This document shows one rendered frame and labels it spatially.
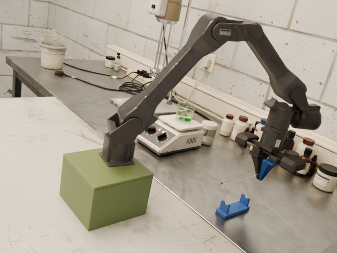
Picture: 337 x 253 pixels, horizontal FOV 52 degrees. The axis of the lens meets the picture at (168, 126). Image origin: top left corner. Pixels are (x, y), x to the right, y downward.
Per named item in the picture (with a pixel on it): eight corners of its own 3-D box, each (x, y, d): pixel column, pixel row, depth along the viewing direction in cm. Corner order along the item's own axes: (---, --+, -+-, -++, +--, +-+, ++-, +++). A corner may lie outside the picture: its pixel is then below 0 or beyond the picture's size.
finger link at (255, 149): (281, 159, 85) (289, 157, 88) (251, 144, 91) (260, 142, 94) (278, 167, 86) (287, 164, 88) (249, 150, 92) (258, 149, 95)
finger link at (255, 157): (259, 157, 89) (273, 154, 93) (248, 151, 92) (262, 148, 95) (251, 181, 91) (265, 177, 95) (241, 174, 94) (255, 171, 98)
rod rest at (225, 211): (224, 219, 86) (228, 207, 85) (214, 211, 89) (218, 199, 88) (249, 210, 93) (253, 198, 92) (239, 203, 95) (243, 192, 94)
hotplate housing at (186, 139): (159, 157, 112) (163, 134, 109) (135, 140, 121) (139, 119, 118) (205, 147, 127) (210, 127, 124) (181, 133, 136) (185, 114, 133)
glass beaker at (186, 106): (189, 119, 127) (194, 97, 124) (193, 126, 121) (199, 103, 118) (170, 117, 125) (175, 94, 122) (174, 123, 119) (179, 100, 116)
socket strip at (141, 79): (166, 97, 181) (168, 88, 179) (125, 75, 208) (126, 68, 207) (174, 96, 184) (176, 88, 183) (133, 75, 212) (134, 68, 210)
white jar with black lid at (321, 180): (324, 181, 119) (332, 163, 117) (338, 193, 113) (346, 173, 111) (308, 180, 118) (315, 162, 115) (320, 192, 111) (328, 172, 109)
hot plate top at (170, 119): (180, 131, 115) (180, 129, 115) (157, 118, 123) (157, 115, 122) (204, 128, 123) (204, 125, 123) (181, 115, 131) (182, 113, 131)
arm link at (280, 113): (275, 101, 82) (307, 105, 84) (263, 94, 87) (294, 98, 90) (266, 128, 84) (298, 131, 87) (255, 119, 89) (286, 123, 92)
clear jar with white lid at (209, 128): (203, 146, 128) (208, 126, 125) (194, 139, 132) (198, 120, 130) (215, 145, 131) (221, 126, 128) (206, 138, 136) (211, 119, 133)
